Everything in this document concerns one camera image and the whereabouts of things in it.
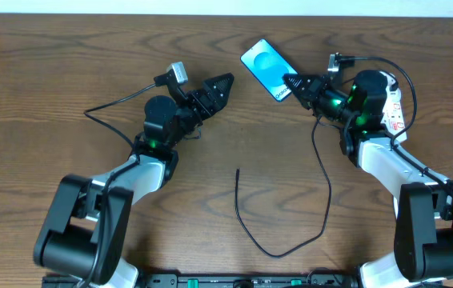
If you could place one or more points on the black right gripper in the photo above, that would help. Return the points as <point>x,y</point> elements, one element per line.
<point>315,92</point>

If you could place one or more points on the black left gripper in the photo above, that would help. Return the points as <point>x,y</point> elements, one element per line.
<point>201,99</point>

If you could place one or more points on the blue screen smartphone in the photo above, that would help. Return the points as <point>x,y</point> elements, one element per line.
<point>268,66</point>

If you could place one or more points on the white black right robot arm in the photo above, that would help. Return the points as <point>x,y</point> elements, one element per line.
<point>371,136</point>

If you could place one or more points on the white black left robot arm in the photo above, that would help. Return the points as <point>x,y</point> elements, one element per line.
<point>85,227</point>

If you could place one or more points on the white power strip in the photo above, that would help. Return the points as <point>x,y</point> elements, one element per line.
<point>393,119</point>

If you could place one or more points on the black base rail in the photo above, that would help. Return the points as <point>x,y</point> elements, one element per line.
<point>245,281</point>

